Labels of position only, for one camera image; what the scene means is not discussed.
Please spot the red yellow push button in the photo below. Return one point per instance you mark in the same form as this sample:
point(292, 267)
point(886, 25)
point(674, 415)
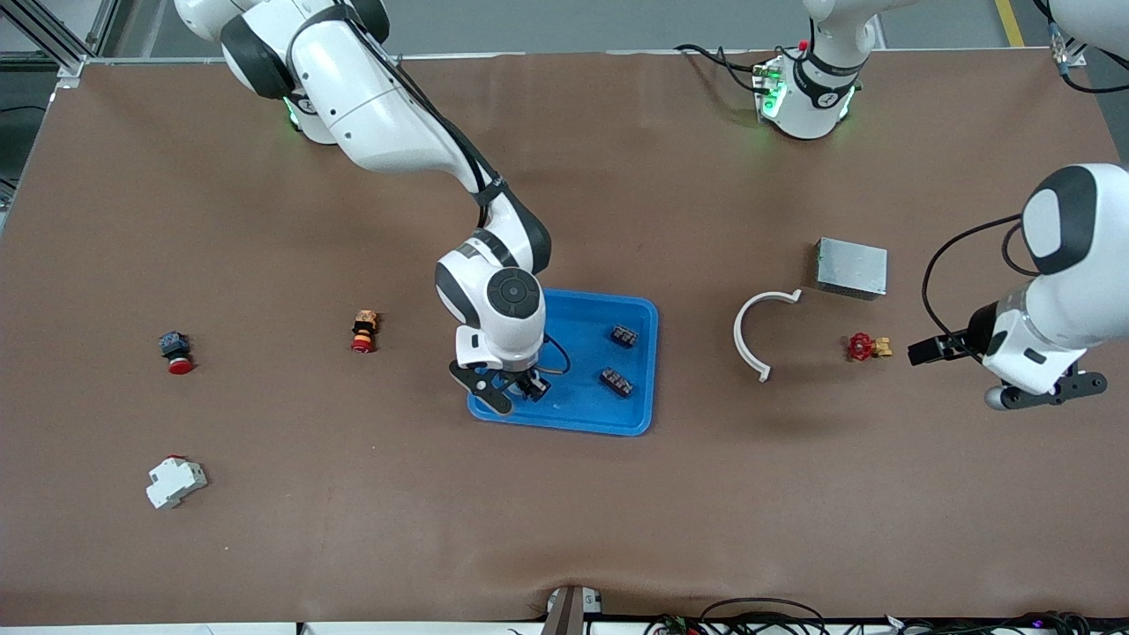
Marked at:
point(363, 328)

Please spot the brown table cover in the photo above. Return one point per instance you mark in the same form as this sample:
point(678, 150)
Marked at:
point(564, 529)

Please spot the red emergency stop button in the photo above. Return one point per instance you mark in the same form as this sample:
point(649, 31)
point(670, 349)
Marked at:
point(175, 346)

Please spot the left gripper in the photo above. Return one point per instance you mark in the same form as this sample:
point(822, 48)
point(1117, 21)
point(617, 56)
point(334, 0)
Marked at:
point(973, 332)

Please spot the white curved plastic clamp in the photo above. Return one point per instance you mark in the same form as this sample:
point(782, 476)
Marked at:
point(737, 339)

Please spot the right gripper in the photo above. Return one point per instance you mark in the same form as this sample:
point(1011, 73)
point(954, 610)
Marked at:
point(529, 381)

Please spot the blue dome call bell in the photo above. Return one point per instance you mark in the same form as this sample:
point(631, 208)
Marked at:
point(517, 386)

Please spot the silver metal box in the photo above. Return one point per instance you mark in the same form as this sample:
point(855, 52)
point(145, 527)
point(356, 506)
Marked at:
point(851, 267)

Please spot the dark terminal block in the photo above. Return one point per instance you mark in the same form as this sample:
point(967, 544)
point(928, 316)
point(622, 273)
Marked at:
point(624, 335)

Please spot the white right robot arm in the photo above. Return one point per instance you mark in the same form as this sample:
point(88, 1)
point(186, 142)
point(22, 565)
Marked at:
point(370, 97)

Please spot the white circuit breaker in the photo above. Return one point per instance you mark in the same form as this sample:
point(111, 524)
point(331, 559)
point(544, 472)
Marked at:
point(175, 483)

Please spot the aluminium frame post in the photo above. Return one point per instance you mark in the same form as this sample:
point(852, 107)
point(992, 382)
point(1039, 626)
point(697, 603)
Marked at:
point(72, 70)

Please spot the blue plastic tray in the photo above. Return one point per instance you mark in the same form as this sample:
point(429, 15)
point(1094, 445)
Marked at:
point(582, 406)

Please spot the black electrolytic capacitor block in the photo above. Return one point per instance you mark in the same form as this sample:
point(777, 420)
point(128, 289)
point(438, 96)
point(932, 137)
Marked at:
point(616, 383)

